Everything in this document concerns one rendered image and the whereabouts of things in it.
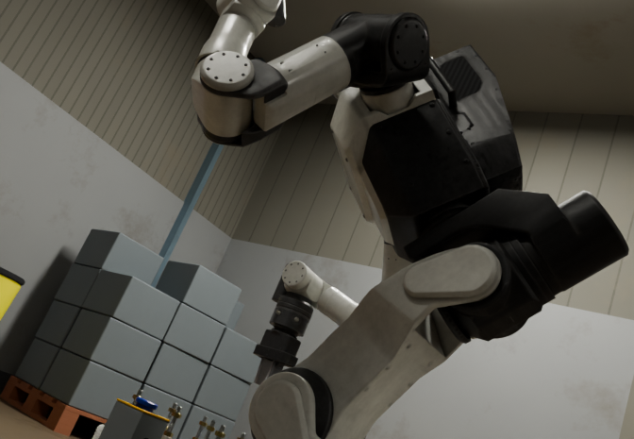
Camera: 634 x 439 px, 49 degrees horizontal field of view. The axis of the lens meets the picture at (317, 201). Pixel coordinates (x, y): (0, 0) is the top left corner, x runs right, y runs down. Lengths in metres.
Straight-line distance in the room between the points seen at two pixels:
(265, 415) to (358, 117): 0.50
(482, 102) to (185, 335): 2.96
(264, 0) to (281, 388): 0.61
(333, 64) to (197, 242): 4.18
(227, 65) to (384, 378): 0.52
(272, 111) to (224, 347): 3.18
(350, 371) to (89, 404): 2.76
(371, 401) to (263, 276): 4.02
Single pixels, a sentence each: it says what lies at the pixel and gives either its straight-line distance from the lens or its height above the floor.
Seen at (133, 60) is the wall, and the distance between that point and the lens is 4.73.
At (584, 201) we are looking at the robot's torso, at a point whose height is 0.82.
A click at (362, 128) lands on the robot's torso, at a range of 1.17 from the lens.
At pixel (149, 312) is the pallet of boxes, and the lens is 3.81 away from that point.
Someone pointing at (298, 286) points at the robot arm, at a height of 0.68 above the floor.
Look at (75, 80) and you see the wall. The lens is 4.47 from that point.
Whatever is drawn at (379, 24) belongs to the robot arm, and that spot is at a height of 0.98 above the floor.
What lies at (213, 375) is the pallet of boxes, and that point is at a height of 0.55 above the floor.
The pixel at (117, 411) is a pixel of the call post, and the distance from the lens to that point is 1.27.
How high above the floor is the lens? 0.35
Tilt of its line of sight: 19 degrees up
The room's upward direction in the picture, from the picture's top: 23 degrees clockwise
